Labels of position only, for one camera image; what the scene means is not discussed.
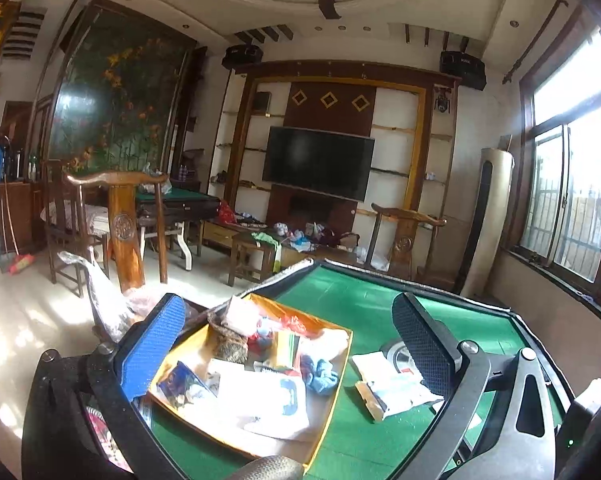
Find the window with metal bars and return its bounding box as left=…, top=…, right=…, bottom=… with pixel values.
left=520, top=30, right=601, bottom=306

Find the yellow cardboard box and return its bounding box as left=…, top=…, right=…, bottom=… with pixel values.
left=145, top=292, right=353, bottom=471

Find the low wooden television bench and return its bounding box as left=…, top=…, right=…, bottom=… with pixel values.
left=200, top=217, right=361, bottom=266

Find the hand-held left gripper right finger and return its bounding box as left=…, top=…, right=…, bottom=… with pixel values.
left=391, top=291, right=576, bottom=480

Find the green yellow packet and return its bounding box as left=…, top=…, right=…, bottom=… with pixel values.
left=275, top=332, right=301, bottom=368

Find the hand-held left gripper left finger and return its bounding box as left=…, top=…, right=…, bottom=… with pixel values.
left=23, top=294, right=187, bottom=480

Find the large floral wall painting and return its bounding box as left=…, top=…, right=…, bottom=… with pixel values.
left=45, top=0, right=198, bottom=173

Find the small white tissue pack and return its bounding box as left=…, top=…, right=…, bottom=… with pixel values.
left=225, top=296, right=261, bottom=333

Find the wooden cabinet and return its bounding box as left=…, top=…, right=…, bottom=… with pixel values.
left=0, top=182, right=34, bottom=256

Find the red broom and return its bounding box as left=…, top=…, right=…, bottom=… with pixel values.
left=0, top=180, right=37, bottom=276

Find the white wet wipes pack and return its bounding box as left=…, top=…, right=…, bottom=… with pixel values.
left=215, top=370, right=311, bottom=443

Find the blue white packet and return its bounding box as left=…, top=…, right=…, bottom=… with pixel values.
left=355, top=372, right=446, bottom=422

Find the grey rounded object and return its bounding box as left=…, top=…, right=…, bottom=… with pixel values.
left=225, top=455, right=306, bottom=480

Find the black flat television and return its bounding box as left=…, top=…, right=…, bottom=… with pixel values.
left=262, top=126, right=376, bottom=203

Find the cotton bag with blue header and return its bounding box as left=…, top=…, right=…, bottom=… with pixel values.
left=155, top=360, right=218, bottom=413

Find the red blue knitted item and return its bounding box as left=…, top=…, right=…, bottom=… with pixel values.
left=248, top=317, right=276, bottom=361

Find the dark wooden chair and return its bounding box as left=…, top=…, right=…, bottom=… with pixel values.
left=40, top=160, right=111, bottom=296

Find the clear packet of red sticks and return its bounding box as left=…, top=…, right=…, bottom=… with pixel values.
left=280, top=312, right=313, bottom=338

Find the brown woven pouch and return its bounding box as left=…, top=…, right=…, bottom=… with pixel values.
left=208, top=310, right=251, bottom=363

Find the carved wooden chair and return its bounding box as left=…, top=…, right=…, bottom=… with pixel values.
left=370, top=202, right=448, bottom=291
left=63, top=169, right=170, bottom=296

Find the beige standing air conditioner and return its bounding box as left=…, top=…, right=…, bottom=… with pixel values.
left=455, top=147, right=516, bottom=296

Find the black wall speaker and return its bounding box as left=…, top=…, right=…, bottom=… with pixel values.
left=439, top=50, right=487, bottom=91
left=222, top=44, right=264, bottom=70

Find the green mahjong table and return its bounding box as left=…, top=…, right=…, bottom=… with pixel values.
left=135, top=187, right=222, bottom=271

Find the small white packet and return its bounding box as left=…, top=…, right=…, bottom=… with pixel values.
left=350, top=351, right=398, bottom=386

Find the small wooden stool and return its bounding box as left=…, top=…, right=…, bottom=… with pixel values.
left=228, top=232, right=281, bottom=288

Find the blue terry towel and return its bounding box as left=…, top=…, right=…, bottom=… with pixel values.
left=300, top=355, right=340, bottom=395

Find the white cloth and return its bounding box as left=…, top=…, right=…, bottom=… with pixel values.
left=298, top=330, right=348, bottom=361

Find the clear plastic bag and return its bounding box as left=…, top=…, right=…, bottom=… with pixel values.
left=58, top=251, right=156, bottom=341

